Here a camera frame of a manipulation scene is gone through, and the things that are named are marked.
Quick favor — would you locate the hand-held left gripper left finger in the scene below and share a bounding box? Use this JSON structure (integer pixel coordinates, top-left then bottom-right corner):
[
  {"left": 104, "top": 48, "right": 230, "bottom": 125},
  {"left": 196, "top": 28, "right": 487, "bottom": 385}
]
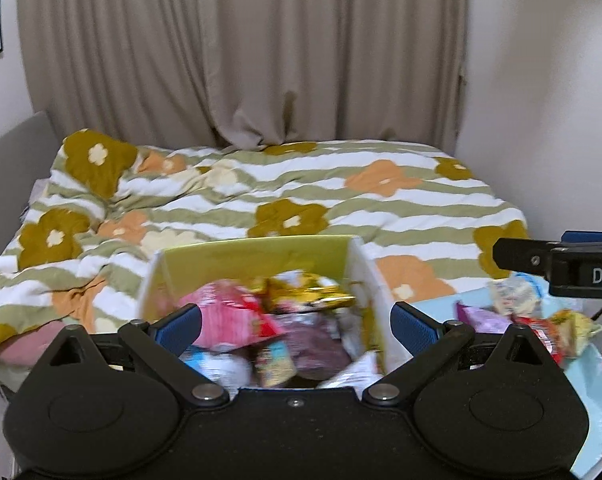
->
[{"left": 36, "top": 304, "right": 230, "bottom": 407}]

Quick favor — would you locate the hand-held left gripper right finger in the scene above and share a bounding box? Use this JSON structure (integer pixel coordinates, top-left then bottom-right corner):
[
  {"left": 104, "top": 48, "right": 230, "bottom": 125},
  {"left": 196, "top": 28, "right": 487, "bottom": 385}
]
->
[{"left": 362, "top": 301, "right": 556, "bottom": 406}]

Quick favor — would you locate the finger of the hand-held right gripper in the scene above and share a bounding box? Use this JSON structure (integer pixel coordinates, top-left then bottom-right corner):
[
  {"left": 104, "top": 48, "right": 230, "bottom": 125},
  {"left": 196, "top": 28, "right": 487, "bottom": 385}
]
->
[
  {"left": 493, "top": 237, "right": 562, "bottom": 279},
  {"left": 562, "top": 230, "right": 602, "bottom": 245}
]

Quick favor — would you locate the pink and red snack packet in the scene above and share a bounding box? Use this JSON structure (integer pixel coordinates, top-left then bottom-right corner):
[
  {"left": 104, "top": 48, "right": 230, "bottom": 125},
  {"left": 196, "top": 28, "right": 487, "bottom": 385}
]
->
[{"left": 178, "top": 280, "right": 288, "bottom": 351}]

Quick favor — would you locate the large white snack packet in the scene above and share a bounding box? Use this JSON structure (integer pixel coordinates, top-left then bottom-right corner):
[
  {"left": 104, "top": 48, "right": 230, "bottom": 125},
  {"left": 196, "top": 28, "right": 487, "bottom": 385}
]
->
[{"left": 318, "top": 351, "right": 386, "bottom": 390}]

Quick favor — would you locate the dark purple snack packet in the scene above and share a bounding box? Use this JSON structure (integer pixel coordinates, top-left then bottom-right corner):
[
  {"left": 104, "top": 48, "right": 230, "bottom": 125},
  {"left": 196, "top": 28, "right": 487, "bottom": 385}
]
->
[{"left": 281, "top": 317, "right": 352, "bottom": 382}]

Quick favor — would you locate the brown cartoon snack packet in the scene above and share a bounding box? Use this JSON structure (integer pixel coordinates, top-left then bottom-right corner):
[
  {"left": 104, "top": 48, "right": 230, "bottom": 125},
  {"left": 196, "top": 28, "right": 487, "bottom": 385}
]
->
[{"left": 253, "top": 341, "right": 299, "bottom": 388}]

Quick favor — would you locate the yellow-green cardboard box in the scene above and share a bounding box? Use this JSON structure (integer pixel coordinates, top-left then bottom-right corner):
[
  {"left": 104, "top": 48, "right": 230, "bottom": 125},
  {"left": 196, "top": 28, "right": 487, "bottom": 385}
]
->
[{"left": 138, "top": 235, "right": 412, "bottom": 378}]

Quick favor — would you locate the small gold snack packet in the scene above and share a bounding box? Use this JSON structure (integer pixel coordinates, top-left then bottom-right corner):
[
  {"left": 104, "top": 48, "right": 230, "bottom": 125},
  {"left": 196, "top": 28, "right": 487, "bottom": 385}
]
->
[{"left": 253, "top": 270, "right": 356, "bottom": 315}]

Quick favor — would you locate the pale green snack packet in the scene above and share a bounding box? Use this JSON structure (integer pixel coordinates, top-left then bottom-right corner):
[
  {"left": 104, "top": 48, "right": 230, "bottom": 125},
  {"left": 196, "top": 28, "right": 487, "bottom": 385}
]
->
[{"left": 548, "top": 309, "right": 602, "bottom": 358}]

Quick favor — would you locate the light purple snack packet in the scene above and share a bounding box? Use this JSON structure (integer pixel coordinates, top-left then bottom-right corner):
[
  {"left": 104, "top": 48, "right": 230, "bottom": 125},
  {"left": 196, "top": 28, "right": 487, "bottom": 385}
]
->
[{"left": 455, "top": 301, "right": 512, "bottom": 335}]

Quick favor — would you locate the light blue daisy mat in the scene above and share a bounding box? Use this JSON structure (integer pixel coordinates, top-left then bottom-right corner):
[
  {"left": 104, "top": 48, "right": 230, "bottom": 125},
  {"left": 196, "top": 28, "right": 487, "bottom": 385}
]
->
[{"left": 411, "top": 272, "right": 602, "bottom": 480}]

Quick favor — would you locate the pink cloth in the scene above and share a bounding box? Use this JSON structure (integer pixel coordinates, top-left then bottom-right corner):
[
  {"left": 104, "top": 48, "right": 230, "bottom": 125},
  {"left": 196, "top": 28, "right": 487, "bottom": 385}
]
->
[{"left": 0, "top": 321, "right": 68, "bottom": 367}]

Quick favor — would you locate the floral striped blanket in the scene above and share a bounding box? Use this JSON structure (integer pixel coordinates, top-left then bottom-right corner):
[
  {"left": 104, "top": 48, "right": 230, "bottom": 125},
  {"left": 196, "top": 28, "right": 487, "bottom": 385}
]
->
[{"left": 0, "top": 129, "right": 532, "bottom": 392}]

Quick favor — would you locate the grey bed headboard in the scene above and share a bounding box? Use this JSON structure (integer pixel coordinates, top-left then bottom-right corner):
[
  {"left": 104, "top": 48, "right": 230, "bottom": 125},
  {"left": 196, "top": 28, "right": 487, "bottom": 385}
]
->
[{"left": 0, "top": 111, "right": 62, "bottom": 257}]

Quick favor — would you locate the beige curtain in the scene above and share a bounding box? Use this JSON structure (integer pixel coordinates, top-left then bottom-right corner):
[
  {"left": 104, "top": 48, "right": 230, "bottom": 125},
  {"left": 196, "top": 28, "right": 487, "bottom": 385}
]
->
[{"left": 16, "top": 0, "right": 472, "bottom": 153}]

